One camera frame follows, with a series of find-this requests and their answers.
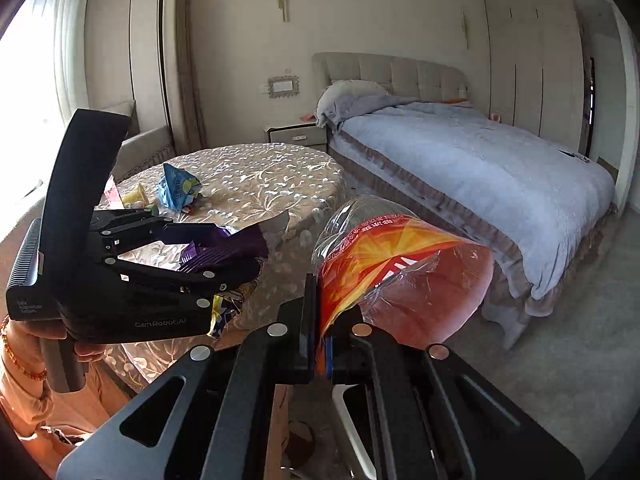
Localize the beige drape curtain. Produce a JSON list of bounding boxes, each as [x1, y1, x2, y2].
[[162, 0, 210, 150]]

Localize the orange bead bracelet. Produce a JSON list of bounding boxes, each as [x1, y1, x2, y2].
[[0, 316, 49, 380]]

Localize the framed wall switch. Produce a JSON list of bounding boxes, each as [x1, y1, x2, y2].
[[267, 75, 299, 99]]

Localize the orange clear plastic wrapper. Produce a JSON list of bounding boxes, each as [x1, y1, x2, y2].
[[310, 195, 496, 377]]

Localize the blue snack packet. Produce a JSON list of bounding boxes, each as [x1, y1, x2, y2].
[[157, 163, 204, 212]]

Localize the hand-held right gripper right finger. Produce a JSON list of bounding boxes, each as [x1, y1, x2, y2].
[[323, 307, 587, 480]]

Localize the person's left hand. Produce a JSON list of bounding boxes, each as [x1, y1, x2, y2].
[[9, 319, 106, 363]]

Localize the round table with floral cloth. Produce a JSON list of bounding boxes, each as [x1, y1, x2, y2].
[[97, 142, 347, 392]]

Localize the light blue blanket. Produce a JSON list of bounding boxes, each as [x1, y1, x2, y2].
[[315, 92, 619, 351]]

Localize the white sheer curtain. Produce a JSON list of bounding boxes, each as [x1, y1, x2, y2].
[[25, 0, 95, 128]]

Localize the beige upholstered bed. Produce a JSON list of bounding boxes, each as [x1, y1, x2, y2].
[[312, 51, 622, 352]]

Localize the small yellow plastic object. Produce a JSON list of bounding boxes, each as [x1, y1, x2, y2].
[[122, 184, 149, 209]]

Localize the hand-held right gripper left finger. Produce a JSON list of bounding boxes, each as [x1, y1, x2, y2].
[[55, 275, 321, 480]]

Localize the grey pillow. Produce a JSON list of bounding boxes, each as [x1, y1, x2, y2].
[[315, 80, 390, 129]]

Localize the person's left forearm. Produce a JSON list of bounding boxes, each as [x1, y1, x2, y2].
[[0, 316, 133, 466]]

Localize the beige nightstand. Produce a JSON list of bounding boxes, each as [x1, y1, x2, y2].
[[263, 122, 329, 152]]

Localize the white trash bin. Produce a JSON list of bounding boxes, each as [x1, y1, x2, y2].
[[331, 383, 379, 480]]

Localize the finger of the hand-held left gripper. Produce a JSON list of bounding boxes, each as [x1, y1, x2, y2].
[[91, 208, 232, 261], [101, 254, 264, 311]]

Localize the beige wardrobe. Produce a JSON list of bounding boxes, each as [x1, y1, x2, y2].
[[482, 0, 597, 157]]

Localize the beige armchair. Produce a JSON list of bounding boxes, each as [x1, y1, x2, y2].
[[111, 100, 177, 182]]

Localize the purple snack wrapper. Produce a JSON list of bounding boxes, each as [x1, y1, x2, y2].
[[179, 210, 292, 339]]

